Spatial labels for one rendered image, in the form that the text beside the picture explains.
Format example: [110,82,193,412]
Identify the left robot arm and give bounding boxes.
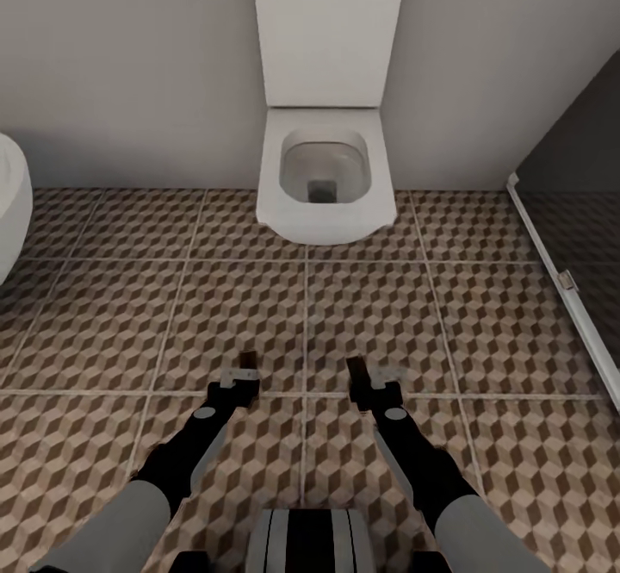
[24,367,260,573]

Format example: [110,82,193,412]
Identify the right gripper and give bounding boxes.
[349,381,402,412]

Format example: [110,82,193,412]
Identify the mousetrap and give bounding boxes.
[346,355,371,388]
[239,350,257,370]

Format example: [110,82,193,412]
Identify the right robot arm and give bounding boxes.
[349,364,555,573]

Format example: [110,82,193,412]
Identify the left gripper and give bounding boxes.
[208,379,260,412]

